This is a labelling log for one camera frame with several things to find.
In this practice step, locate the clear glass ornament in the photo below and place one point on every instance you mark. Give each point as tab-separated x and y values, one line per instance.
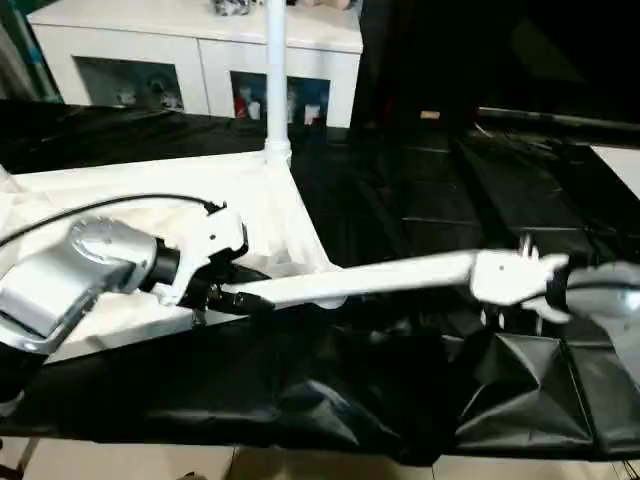
236	6

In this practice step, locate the white glass-door cabinet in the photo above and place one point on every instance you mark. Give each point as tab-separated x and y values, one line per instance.
190	55

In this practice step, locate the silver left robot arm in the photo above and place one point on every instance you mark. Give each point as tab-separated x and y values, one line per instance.
70	280

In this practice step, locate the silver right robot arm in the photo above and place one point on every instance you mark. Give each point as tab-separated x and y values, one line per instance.
610	300

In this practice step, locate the teal curtain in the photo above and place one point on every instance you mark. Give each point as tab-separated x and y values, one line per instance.
25	45

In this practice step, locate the white plastic table leg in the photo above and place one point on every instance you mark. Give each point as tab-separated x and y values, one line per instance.
380	278
277	70

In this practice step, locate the small tan tag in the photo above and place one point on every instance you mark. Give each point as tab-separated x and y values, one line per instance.
430	115

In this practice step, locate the white plastic table top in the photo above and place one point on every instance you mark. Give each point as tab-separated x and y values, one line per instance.
250	210

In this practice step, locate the black work mat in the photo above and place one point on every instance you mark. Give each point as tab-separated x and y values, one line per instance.
420	390

